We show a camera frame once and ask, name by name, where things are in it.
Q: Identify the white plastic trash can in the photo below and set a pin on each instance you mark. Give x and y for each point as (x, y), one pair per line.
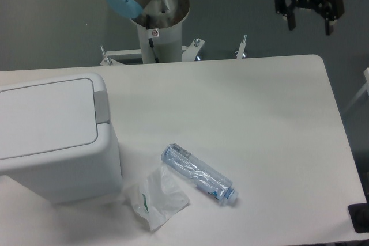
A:
(75, 173)

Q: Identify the black clamp at table corner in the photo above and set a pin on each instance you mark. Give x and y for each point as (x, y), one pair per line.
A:
(359, 217)

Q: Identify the white trash can lid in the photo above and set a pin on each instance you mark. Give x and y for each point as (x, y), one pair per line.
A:
(47, 117)

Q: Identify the white frame at right edge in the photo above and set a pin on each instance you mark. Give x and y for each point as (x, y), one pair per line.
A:
(359, 98)

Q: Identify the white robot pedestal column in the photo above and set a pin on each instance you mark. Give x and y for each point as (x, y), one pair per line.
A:
(161, 41)

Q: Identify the white pedestal base frame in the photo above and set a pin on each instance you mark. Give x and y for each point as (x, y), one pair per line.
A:
(190, 53)

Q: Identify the grey trash can push button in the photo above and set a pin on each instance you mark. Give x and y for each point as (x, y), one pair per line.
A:
(102, 109)

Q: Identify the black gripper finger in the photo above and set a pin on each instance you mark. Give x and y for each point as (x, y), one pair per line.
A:
(282, 8)
(330, 11)

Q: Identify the clear crushed plastic bottle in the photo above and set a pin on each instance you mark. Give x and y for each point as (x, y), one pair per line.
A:
(206, 179)

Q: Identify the clear plastic bag green print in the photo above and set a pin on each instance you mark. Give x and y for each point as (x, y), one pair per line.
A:
(156, 198)

